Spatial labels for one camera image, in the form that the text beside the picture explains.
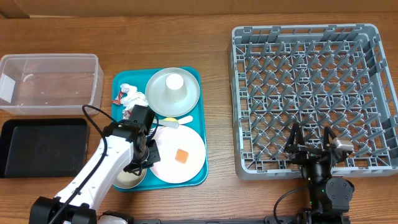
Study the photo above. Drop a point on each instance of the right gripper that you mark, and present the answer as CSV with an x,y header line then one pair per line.
x,y
307,152

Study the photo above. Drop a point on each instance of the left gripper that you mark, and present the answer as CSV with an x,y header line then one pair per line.
x,y
154,156

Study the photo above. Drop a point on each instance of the grey bowl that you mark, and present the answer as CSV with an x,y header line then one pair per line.
x,y
118,185

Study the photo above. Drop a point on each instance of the orange food cube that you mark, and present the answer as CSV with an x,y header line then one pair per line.
x,y
181,156

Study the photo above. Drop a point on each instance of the pink round plate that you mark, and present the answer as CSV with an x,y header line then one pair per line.
x,y
168,141

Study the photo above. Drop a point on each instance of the white napkin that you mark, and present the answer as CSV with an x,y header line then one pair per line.
x,y
132,97

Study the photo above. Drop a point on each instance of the white plastic cup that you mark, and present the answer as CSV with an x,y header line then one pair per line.
x,y
175,87

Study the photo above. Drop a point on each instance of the white rice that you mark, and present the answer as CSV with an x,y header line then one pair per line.
x,y
130,179

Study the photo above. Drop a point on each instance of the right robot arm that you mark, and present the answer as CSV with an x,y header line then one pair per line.
x,y
329,196

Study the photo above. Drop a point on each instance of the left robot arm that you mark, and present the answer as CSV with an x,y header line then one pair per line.
x,y
127,145

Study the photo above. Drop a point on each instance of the grey dishwasher rack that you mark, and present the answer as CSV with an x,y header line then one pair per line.
x,y
317,76

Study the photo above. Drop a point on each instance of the grey plastic knife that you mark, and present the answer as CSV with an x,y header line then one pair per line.
x,y
169,124

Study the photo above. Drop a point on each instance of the yellow plastic spoon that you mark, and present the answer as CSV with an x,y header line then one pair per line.
x,y
170,119

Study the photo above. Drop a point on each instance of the teal plastic tray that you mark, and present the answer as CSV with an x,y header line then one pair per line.
x,y
140,78

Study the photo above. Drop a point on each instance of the white plastic fork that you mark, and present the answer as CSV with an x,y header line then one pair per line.
x,y
185,120

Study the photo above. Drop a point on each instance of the red sauce packet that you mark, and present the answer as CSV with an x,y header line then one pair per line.
x,y
117,100

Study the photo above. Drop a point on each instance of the grey round plate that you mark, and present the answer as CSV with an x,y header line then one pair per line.
x,y
158,100

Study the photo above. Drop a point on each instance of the black plastic bin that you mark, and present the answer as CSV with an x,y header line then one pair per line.
x,y
43,147

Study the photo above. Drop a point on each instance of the clear plastic bin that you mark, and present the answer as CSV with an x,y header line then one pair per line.
x,y
50,84

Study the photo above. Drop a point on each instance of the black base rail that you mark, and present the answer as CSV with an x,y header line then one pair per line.
x,y
265,220

